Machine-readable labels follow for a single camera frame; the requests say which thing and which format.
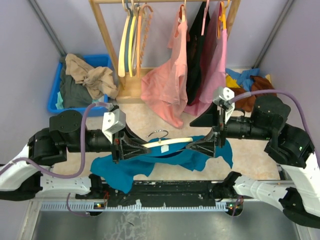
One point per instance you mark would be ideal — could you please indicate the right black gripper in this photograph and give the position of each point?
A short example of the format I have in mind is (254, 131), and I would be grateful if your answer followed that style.
(210, 117)

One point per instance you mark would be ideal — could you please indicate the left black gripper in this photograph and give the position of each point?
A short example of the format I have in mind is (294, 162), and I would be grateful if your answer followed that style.
(121, 148)

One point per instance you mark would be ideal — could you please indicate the cream plastic hanger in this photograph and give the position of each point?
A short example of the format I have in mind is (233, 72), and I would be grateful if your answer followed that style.
(162, 142)

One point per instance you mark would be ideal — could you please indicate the teal blue t shirt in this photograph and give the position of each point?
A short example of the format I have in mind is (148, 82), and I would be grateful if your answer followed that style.
(120, 176)

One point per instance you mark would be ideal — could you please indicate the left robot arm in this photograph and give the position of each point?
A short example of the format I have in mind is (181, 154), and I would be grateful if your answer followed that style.
(28, 175)

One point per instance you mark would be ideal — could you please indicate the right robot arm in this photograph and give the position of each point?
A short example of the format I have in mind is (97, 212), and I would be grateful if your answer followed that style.
(290, 147)

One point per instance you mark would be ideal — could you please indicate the salmon pink t shirt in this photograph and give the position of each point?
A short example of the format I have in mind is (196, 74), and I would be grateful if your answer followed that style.
(163, 89)

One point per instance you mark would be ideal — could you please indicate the beige t shirt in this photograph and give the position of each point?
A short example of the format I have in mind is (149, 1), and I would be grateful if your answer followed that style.
(97, 80)

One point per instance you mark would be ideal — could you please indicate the brown t shirt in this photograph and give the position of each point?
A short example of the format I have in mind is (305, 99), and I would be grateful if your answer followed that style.
(259, 83)

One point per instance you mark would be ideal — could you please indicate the dark grey t shirt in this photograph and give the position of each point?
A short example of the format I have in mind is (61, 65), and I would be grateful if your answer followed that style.
(74, 95)

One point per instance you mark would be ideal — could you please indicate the black t shirt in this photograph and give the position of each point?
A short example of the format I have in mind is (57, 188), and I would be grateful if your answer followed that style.
(194, 48)

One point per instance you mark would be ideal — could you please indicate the yellow hanger with shirt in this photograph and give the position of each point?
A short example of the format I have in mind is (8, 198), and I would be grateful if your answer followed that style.
(221, 18)

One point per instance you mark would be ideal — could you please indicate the pink hanger with shirt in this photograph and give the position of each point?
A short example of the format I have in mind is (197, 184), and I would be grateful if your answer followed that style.
(204, 17)

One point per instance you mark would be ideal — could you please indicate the beige hanger with shirt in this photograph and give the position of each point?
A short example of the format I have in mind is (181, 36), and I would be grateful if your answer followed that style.
(182, 12)

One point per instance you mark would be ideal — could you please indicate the orange plastic hanger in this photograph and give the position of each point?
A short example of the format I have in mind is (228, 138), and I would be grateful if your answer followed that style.
(144, 9)

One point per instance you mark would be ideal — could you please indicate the wooden clothes rack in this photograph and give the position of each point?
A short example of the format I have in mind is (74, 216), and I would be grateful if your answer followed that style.
(130, 87)

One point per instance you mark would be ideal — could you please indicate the yellow cloth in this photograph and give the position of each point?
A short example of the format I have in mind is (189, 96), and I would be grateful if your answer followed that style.
(232, 83)

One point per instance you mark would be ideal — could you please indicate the light blue cloth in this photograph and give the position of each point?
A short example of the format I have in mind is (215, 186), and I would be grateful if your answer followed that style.
(244, 78)

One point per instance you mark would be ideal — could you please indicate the mint green cloth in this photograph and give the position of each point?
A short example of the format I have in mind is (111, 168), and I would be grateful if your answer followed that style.
(59, 101)

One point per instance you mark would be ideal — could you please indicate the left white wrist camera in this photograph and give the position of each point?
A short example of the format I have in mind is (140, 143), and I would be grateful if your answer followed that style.
(112, 123)

